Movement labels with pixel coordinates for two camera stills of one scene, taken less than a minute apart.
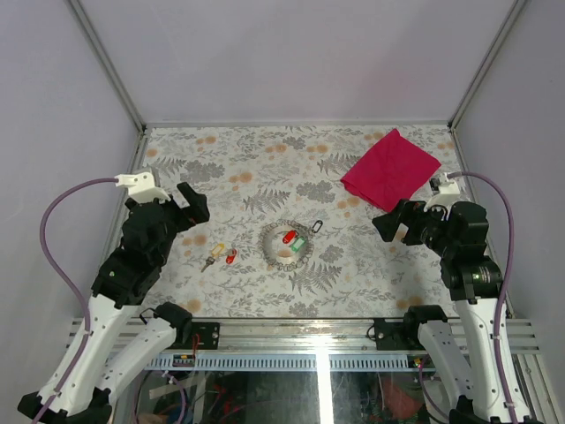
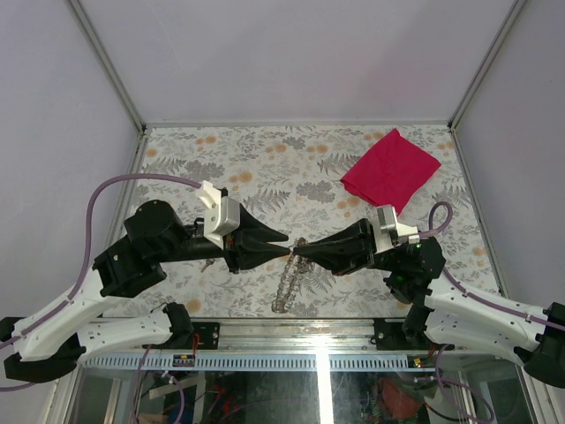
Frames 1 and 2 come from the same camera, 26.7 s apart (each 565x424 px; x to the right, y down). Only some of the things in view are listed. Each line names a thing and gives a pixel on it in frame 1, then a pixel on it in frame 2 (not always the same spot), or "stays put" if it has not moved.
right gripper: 412,213 to 349,250
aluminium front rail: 274,344 stays put
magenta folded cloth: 393,173 stays put
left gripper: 199,212 to 249,245
